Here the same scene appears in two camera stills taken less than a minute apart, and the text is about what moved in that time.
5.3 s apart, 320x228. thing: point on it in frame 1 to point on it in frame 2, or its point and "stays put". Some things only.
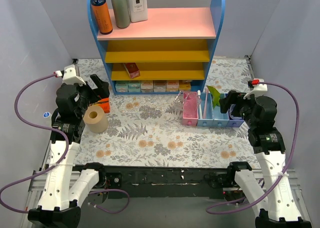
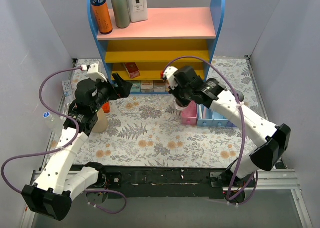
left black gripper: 89,92 to 116,88
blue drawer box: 220,119 stays put
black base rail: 175,180 stays put
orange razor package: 104,103 stays put
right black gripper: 235,104 to 182,95
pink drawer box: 190,116 stays put
